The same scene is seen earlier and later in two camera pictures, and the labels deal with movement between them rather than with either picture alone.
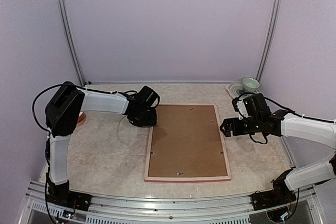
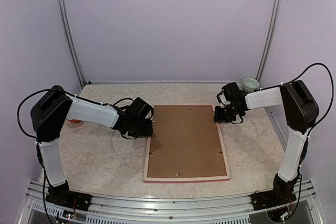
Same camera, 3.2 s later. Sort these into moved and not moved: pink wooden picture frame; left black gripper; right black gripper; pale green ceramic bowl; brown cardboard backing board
Moved: right black gripper; left black gripper
Not moved: pale green ceramic bowl; brown cardboard backing board; pink wooden picture frame
